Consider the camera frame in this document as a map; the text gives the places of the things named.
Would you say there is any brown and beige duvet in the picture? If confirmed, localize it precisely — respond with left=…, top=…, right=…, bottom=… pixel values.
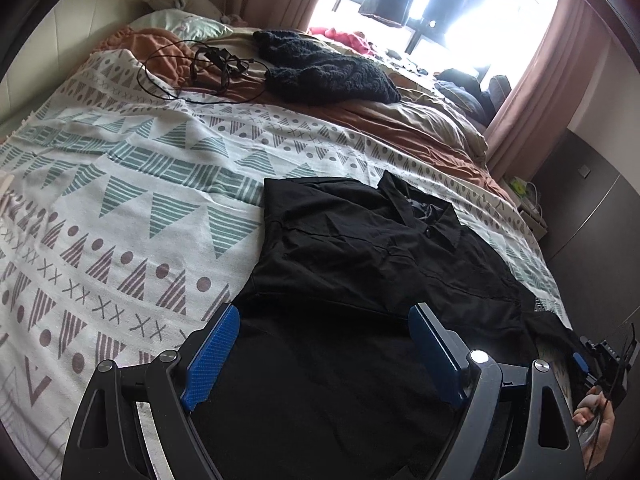
left=92, top=27, right=511, bottom=201

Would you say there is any cream padded headboard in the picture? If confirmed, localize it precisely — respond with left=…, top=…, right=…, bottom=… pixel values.
left=0, top=0, right=201, bottom=126

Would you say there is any white geometric patterned blanket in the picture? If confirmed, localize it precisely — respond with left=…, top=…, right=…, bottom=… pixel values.
left=0, top=52, right=573, bottom=480

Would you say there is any red cloth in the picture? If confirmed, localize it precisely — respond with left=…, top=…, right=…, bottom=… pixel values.
left=307, top=26, right=373, bottom=56

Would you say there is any black cable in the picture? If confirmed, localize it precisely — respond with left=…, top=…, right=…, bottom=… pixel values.
left=136, top=39, right=271, bottom=103

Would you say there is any dark knit sweater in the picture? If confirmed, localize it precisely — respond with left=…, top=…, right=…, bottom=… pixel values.
left=252, top=30, right=401, bottom=107

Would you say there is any person's right hand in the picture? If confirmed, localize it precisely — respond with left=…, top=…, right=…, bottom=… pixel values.
left=574, top=394, right=616, bottom=443

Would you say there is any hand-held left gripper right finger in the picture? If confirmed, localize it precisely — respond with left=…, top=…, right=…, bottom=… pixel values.
left=407, top=302, right=586, bottom=480

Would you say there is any black collared shirt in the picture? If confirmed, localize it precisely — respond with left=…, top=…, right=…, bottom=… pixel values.
left=190, top=170, right=538, bottom=480

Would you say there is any dark cloth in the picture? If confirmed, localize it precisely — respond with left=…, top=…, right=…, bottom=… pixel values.
left=525, top=312, right=583, bottom=358

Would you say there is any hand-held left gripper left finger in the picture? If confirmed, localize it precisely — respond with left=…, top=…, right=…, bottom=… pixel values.
left=60, top=304, right=242, bottom=480

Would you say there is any black strap device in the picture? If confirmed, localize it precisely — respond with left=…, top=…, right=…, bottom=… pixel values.
left=192, top=46, right=251, bottom=92

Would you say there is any pale green pillow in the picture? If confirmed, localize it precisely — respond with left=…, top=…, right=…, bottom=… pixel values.
left=131, top=9, right=236, bottom=41

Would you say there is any grey plush toy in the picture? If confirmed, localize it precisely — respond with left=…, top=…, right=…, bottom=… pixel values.
left=140, top=0, right=221, bottom=18

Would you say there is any white bedside stand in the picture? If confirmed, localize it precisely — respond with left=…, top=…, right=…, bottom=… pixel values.
left=505, top=175, right=546, bottom=236

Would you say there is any dark clothes pile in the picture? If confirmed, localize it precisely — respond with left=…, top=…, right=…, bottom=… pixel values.
left=435, top=67, right=511, bottom=126

